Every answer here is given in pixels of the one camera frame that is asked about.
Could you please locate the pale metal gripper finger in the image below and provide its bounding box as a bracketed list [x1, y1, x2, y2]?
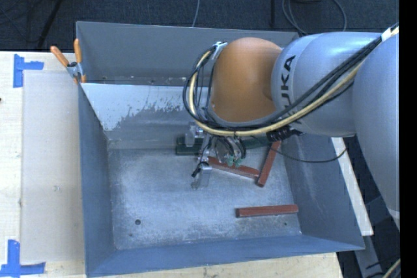
[184, 125, 205, 148]
[190, 161, 213, 191]

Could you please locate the red-brown flat block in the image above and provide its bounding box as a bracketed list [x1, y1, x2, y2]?
[207, 156, 261, 181]
[235, 204, 300, 219]
[256, 139, 282, 188]

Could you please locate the grey metal bin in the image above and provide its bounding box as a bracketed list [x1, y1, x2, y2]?
[75, 21, 366, 278]

